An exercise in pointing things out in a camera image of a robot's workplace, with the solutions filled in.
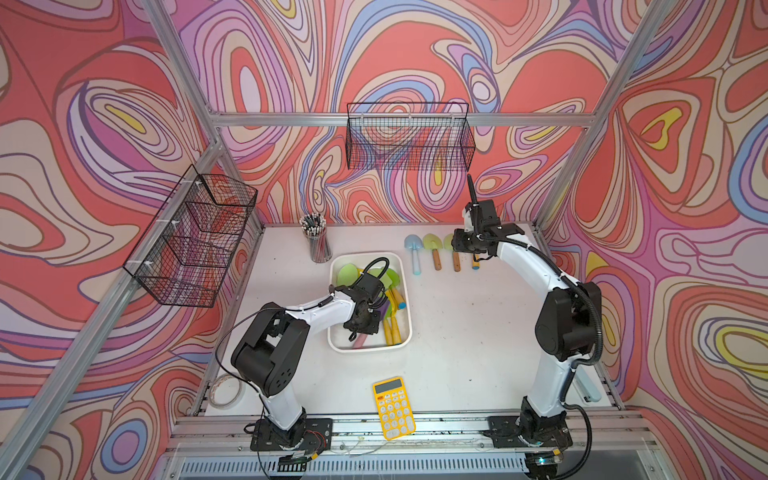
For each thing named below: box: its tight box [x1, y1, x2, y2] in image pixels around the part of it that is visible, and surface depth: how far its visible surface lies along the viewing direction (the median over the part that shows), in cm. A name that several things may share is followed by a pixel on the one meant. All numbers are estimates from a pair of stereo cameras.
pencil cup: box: [300, 212, 333, 263], surface depth 101 cm
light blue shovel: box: [404, 234, 423, 275], surface depth 113 cm
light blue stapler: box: [576, 367, 603, 402], surface depth 80 cm
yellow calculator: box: [372, 376, 416, 441], surface depth 78 cm
